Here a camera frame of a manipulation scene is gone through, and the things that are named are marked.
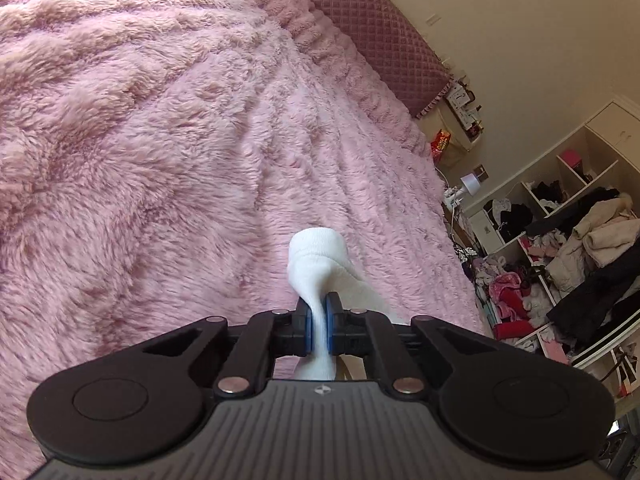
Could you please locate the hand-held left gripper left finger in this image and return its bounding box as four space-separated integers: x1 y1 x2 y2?
142 297 316 399

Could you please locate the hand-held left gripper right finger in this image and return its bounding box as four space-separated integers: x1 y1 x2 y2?
324 291 493 397

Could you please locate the white sock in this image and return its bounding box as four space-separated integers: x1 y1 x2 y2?
287 227 396 381

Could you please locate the pile of pink red clothes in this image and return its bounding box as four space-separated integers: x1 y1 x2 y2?
472 255 546 341

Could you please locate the red snack bag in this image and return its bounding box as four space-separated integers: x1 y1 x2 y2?
430 129 453 165

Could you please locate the pink fluffy blanket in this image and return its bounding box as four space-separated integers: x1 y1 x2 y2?
0 0 493 480

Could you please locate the cream pillow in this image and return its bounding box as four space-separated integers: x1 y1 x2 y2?
417 105 476 171

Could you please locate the black coat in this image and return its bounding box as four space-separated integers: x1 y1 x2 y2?
546 242 640 348

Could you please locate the white shelf unit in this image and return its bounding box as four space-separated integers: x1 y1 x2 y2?
465 100 640 398

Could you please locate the beige coat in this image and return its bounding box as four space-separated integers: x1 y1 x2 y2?
545 197 640 306

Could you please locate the mauve quilted headboard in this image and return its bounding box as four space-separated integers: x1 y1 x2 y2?
272 0 453 120

